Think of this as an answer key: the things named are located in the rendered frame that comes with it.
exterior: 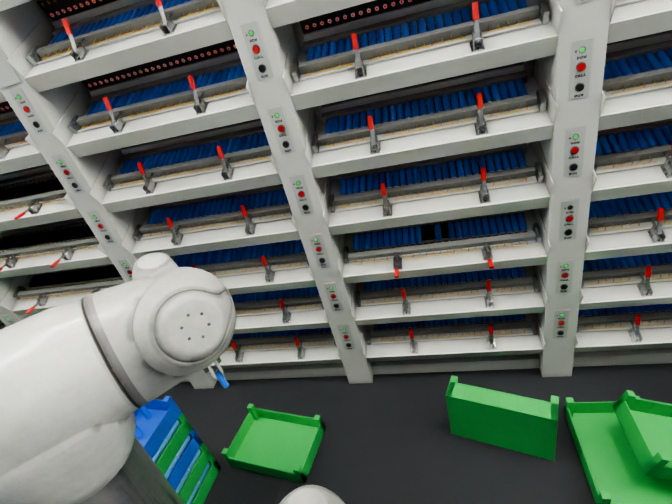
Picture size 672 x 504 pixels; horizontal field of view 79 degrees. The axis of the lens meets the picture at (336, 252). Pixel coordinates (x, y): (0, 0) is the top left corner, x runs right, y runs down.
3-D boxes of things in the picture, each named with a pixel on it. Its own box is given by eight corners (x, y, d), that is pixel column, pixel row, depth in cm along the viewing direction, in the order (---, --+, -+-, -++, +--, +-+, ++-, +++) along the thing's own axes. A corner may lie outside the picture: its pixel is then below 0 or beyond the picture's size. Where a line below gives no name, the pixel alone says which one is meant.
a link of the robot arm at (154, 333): (198, 246, 55) (93, 292, 50) (220, 238, 39) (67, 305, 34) (240, 330, 57) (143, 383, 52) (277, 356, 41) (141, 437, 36)
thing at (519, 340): (541, 353, 139) (547, 338, 128) (368, 361, 154) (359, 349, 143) (528, 300, 150) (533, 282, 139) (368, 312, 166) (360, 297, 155)
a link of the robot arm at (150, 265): (188, 284, 107) (139, 311, 102) (163, 238, 97) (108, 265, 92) (204, 306, 100) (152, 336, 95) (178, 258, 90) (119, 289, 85)
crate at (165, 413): (115, 515, 104) (98, 500, 99) (61, 501, 111) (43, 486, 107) (182, 412, 127) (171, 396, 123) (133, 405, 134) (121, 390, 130)
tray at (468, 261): (545, 264, 119) (550, 246, 112) (345, 283, 134) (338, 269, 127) (530, 210, 130) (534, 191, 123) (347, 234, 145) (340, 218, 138)
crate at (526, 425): (554, 461, 120) (555, 437, 125) (557, 420, 109) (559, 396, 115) (451, 434, 134) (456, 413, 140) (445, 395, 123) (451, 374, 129)
